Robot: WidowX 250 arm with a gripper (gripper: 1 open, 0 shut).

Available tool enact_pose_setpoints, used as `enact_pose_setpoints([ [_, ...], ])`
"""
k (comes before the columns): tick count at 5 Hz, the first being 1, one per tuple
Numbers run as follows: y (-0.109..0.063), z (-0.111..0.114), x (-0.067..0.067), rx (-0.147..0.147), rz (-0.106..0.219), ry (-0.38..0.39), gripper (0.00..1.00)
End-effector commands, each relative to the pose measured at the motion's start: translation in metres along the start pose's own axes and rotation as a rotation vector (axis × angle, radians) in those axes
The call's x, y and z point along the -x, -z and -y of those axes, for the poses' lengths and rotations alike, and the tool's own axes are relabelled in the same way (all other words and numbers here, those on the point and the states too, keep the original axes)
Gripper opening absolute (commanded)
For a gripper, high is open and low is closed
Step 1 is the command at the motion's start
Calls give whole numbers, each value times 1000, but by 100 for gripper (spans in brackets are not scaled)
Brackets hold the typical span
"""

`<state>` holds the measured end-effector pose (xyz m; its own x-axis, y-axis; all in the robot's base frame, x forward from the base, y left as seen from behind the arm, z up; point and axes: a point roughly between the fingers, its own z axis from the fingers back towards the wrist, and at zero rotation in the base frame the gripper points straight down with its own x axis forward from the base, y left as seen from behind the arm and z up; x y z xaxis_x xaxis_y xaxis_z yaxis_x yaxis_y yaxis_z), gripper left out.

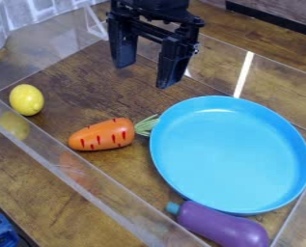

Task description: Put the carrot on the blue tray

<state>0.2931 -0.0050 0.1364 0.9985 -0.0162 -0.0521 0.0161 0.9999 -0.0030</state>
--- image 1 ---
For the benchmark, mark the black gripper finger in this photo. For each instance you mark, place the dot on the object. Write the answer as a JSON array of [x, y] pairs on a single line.
[[122, 43], [174, 57]]

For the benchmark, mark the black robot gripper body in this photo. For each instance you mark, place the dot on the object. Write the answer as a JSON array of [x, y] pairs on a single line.
[[169, 11]]

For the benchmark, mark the orange toy carrot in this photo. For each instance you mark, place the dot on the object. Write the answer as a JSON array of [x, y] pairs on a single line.
[[110, 134]]

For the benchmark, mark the blue round tray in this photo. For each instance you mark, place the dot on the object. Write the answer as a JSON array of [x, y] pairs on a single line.
[[230, 154]]

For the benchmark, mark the black baseboard strip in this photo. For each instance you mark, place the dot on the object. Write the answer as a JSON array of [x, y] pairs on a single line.
[[270, 18]]

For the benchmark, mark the yellow toy lemon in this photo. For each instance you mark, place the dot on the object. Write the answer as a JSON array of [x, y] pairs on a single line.
[[26, 99]]

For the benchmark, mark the purple toy eggplant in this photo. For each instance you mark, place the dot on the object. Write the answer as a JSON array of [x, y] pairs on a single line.
[[230, 231]]

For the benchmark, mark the blue plastic object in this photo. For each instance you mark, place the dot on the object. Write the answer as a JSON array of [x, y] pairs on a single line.
[[8, 235]]

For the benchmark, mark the clear acrylic barrier wall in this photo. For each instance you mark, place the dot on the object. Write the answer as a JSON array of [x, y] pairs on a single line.
[[103, 198]]

